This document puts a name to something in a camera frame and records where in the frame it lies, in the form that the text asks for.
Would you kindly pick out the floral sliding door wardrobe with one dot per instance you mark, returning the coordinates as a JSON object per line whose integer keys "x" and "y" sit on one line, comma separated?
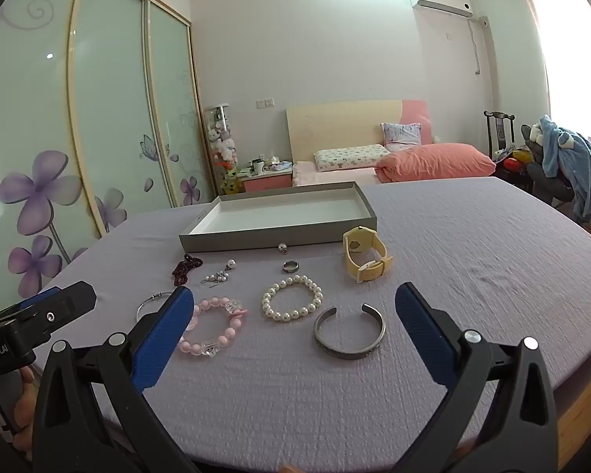
{"x": 113, "y": 108}

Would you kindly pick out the white mug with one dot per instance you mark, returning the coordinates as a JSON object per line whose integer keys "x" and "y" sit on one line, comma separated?
{"x": 257, "y": 166}

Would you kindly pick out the light blue tissue pack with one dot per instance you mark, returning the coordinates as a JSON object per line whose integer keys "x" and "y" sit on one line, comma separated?
{"x": 279, "y": 164}

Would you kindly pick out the white conduit pipe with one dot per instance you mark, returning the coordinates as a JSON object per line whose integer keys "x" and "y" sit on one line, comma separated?
{"x": 475, "y": 44}

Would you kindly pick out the black wooden chair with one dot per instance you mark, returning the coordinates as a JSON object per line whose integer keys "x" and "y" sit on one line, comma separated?
{"x": 497, "y": 130}

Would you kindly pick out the person's left hand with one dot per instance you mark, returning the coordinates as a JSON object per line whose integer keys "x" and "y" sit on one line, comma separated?
{"x": 22, "y": 414}

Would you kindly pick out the grey jewelry tray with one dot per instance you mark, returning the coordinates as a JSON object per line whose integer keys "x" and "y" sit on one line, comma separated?
{"x": 285, "y": 217}

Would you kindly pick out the coral duvet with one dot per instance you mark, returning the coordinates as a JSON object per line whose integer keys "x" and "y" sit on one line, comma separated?
{"x": 433, "y": 162}

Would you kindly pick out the beige pink headboard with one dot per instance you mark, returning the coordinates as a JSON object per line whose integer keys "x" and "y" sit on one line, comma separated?
{"x": 335, "y": 128}

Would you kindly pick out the blue plush garment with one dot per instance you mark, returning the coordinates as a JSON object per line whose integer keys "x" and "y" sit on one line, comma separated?
{"x": 571, "y": 157}

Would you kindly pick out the grey office chair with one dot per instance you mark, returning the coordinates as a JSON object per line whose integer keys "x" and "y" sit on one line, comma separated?
{"x": 544, "y": 175}

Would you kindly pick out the wall switch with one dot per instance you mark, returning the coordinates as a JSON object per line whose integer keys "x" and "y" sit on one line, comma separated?
{"x": 265, "y": 103}

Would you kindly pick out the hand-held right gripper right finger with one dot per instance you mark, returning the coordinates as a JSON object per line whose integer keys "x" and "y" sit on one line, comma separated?
{"x": 423, "y": 330}

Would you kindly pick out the pearl drop earrings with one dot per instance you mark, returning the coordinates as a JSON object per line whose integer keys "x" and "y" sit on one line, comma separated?
{"x": 216, "y": 278}

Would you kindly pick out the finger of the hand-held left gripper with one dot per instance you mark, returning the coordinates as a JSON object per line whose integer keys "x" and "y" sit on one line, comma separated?
{"x": 64, "y": 303}

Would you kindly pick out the wooden bed frame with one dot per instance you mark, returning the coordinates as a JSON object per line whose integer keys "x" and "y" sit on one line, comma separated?
{"x": 586, "y": 419}

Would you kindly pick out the purple pillow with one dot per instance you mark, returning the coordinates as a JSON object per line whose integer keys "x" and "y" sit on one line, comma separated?
{"x": 401, "y": 135}

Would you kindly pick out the white patterned pillow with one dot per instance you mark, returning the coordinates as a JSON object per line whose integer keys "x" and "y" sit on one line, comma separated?
{"x": 349, "y": 156}

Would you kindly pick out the pink bed sheet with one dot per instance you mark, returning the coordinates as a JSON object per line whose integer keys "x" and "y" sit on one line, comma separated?
{"x": 325, "y": 177}

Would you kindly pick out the pink curtain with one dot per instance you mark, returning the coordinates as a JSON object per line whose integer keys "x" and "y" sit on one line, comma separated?
{"x": 537, "y": 10}

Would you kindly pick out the silver cuff bangle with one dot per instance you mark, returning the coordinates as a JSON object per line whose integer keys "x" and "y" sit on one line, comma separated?
{"x": 320, "y": 337}

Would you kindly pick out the pink white nightstand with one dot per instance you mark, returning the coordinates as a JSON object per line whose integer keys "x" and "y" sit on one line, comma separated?
{"x": 266, "y": 183}

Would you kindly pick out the plush toy display tube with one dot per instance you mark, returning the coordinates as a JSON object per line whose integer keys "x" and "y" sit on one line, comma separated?
{"x": 222, "y": 143}

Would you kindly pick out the colourful toy pile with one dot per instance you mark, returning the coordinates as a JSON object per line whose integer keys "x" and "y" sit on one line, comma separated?
{"x": 514, "y": 157}

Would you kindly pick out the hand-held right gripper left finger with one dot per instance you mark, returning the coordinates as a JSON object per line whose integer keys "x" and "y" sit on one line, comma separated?
{"x": 162, "y": 340}

